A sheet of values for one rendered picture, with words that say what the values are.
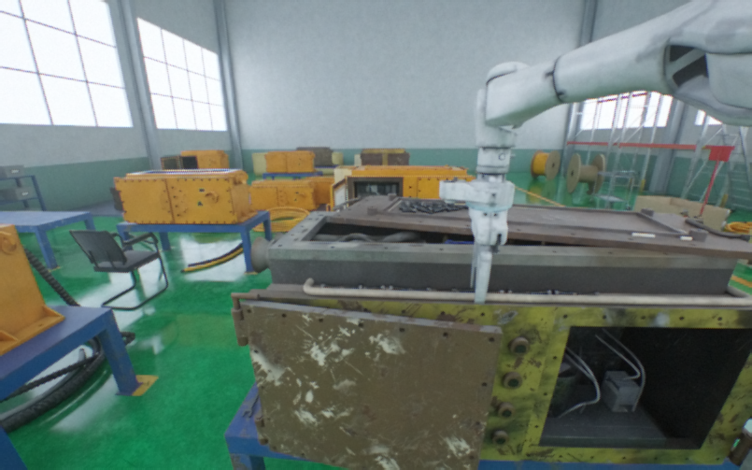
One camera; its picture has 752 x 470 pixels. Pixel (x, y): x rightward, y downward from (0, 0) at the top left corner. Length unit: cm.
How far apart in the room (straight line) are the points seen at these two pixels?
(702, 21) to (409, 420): 89
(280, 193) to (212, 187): 331
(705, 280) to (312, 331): 107
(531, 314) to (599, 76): 58
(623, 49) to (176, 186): 419
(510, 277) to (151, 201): 421
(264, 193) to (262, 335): 645
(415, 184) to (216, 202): 240
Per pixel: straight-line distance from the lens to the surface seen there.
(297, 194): 698
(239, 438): 134
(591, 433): 127
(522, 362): 94
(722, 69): 39
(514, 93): 50
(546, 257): 89
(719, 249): 117
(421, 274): 82
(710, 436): 145
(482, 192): 57
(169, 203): 438
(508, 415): 105
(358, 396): 89
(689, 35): 39
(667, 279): 110
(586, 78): 45
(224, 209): 398
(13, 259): 251
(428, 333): 72
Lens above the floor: 163
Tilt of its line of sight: 18 degrees down
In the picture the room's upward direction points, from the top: straight up
